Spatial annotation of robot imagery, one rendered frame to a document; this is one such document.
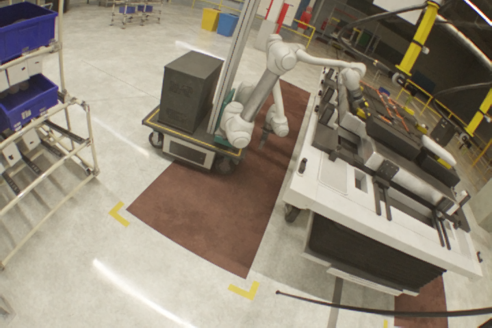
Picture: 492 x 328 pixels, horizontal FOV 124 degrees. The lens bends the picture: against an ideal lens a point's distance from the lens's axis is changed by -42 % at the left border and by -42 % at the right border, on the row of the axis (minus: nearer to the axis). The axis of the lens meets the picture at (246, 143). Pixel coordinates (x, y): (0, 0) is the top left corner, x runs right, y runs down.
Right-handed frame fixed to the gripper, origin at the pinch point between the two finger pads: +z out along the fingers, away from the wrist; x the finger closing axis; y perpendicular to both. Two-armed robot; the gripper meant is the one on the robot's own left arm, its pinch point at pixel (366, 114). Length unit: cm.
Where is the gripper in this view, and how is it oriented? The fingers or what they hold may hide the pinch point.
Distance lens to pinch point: 181.5
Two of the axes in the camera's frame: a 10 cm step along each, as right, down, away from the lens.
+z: 5.6, 7.8, 2.6
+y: 7.6, -3.7, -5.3
